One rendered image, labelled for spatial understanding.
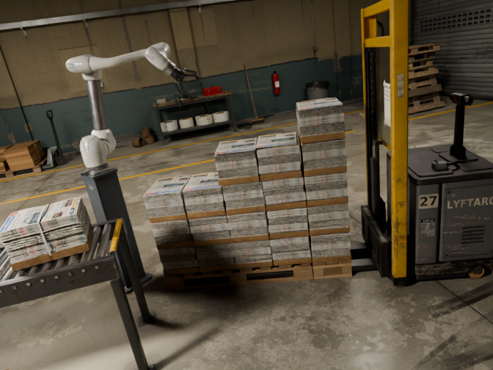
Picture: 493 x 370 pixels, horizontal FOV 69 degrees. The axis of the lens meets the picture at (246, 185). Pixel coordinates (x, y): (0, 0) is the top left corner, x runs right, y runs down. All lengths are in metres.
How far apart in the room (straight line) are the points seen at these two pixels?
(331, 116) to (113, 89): 7.25
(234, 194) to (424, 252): 1.35
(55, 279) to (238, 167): 1.27
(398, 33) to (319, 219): 1.27
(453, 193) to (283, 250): 1.19
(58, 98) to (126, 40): 2.02
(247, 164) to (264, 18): 7.30
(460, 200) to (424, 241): 0.35
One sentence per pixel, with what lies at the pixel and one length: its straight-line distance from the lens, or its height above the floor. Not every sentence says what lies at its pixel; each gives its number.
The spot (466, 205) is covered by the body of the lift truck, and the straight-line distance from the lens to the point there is 2.68.
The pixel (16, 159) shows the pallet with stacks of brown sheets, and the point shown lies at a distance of 8.70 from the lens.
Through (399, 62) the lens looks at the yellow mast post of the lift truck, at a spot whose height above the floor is 1.50.
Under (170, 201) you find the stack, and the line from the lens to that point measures 2.66.
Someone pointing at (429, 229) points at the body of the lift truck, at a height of 0.43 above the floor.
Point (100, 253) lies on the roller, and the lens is 2.09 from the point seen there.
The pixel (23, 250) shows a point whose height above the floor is 0.90.
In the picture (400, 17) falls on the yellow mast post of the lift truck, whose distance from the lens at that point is 2.26.
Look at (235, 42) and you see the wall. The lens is 9.31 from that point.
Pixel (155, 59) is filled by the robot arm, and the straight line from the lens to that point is 2.65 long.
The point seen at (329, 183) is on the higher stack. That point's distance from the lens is 2.53.
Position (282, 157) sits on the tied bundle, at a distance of 2.44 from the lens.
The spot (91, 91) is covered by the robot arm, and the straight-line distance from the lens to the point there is 3.01.
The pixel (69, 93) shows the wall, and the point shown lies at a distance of 9.31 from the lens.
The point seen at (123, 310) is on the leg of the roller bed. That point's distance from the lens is 2.16.
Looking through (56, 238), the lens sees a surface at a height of 0.92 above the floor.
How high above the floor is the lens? 1.67
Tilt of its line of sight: 20 degrees down
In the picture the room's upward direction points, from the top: 9 degrees counter-clockwise
